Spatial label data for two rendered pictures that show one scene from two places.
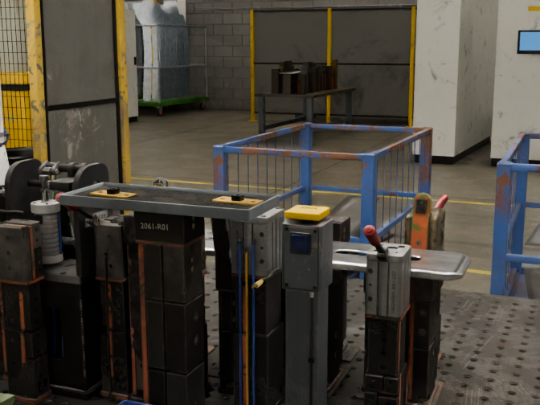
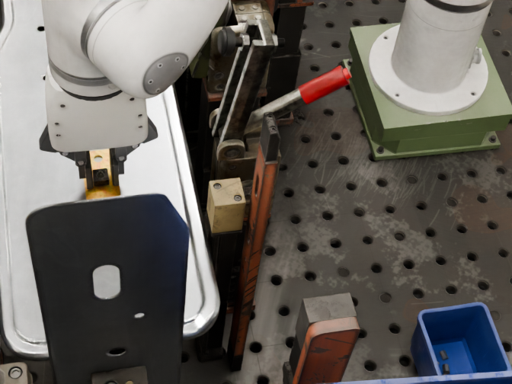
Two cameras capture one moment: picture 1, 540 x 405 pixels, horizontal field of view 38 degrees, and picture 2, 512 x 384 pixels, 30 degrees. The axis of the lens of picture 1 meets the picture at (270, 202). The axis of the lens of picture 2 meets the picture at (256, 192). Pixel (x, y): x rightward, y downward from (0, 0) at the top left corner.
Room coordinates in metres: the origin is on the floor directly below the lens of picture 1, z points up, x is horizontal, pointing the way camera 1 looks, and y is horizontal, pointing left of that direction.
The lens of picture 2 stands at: (2.21, 1.29, 1.87)
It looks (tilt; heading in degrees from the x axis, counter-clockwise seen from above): 54 degrees down; 229
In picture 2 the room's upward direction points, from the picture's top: 9 degrees clockwise
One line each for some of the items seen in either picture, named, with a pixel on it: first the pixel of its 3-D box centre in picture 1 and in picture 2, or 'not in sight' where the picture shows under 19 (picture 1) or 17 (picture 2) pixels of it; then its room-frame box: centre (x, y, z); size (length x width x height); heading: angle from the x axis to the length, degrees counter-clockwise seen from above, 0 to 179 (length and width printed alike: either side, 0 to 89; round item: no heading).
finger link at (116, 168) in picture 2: not in sight; (125, 156); (1.91, 0.71, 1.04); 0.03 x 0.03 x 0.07; 68
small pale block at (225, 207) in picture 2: not in sight; (216, 280); (1.85, 0.82, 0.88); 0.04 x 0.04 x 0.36; 68
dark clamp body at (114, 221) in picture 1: (121, 306); not in sight; (1.57, 0.31, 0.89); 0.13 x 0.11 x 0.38; 158
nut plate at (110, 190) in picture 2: not in sight; (100, 177); (1.94, 0.70, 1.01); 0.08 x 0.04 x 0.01; 68
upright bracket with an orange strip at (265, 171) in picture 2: not in sight; (250, 264); (1.83, 0.85, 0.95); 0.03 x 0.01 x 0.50; 68
